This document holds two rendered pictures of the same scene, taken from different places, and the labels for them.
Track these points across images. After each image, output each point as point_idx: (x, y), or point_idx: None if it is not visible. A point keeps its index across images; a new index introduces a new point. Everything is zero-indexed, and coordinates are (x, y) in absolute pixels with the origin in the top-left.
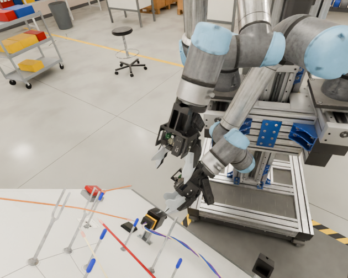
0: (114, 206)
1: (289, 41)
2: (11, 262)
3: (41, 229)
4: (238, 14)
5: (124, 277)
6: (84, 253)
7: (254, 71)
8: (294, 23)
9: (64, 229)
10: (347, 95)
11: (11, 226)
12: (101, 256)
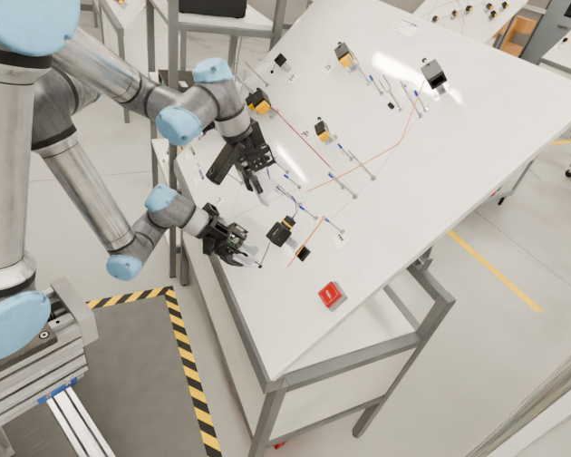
0: (309, 294)
1: (81, 88)
2: (383, 172)
3: (374, 209)
4: (123, 76)
5: (321, 190)
6: (344, 199)
7: (83, 154)
8: (62, 72)
9: (359, 218)
10: None
11: (393, 200)
12: (333, 202)
